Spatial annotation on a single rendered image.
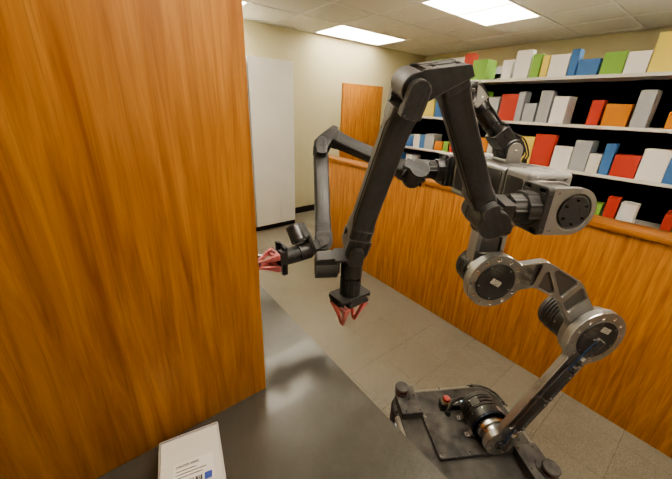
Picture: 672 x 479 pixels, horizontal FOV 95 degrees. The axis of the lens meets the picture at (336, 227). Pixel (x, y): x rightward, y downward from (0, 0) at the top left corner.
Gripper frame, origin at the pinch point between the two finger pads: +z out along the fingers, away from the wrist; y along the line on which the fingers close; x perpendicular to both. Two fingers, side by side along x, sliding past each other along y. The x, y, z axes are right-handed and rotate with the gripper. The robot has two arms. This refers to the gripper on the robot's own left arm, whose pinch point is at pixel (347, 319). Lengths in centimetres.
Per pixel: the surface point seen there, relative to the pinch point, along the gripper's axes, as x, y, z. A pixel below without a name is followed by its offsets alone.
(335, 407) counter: 10.3, 11.7, 16.1
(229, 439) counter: 2.2, 36.5, 16.2
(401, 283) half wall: -106, -164, 99
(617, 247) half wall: 30, -162, 7
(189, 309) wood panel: -6.0, 39.2, -16.1
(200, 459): 5.5, 43.4, 12.3
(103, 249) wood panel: -6, 51, -33
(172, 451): 0.4, 47.6, 12.4
